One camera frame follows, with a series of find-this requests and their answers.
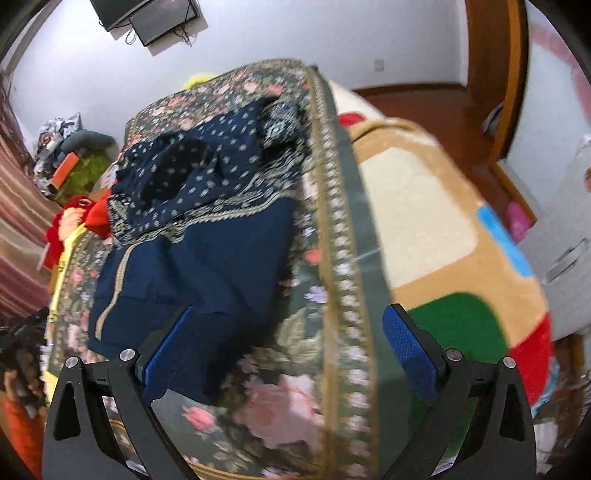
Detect red cloth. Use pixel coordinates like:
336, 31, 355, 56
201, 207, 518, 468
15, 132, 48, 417
90, 189, 114, 238

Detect orange box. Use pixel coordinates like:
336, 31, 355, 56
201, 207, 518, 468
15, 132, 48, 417
46, 152, 79, 188

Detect grey neck pillow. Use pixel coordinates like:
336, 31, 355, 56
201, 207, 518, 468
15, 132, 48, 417
60, 130, 116, 155

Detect red plush toy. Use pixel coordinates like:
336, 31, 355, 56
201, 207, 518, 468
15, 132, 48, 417
45, 195, 100, 268

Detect brown wooden door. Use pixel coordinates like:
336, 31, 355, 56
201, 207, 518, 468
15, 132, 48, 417
464, 0, 539, 227

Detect green floral bedspread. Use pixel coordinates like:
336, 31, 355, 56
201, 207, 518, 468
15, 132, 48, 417
46, 59, 393, 480

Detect yellow blanket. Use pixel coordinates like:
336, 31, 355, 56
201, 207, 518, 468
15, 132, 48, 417
46, 222, 93, 324

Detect black wall-mounted television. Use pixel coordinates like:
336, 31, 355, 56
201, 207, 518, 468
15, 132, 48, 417
90, 0, 201, 47

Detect white wardrobe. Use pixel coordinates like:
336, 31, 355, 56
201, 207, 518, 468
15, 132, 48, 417
503, 0, 591, 342

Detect beige colourful patch blanket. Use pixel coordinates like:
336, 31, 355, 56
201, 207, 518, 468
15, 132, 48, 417
330, 80, 555, 421

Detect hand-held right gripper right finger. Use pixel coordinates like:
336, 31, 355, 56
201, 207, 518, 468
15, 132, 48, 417
382, 303, 539, 480

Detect striped brown curtain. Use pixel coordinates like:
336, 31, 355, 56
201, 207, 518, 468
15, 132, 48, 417
0, 78, 58, 319

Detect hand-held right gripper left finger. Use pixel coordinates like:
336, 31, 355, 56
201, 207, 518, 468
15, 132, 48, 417
41, 305, 199, 480

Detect pink object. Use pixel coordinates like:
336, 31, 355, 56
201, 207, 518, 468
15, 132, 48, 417
503, 200, 532, 243

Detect yellow-green cloth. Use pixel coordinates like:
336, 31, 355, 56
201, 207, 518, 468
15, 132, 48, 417
185, 71, 218, 90

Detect pile of mixed clutter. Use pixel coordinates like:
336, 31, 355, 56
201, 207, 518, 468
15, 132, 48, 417
33, 113, 84, 195

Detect navy patterned garment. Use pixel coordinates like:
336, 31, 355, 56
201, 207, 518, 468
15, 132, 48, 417
88, 96, 308, 407

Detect green bag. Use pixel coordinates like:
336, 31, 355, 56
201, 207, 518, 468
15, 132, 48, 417
55, 152, 118, 206

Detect person's left hand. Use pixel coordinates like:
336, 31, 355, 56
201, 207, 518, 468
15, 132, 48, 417
0, 344, 47, 418

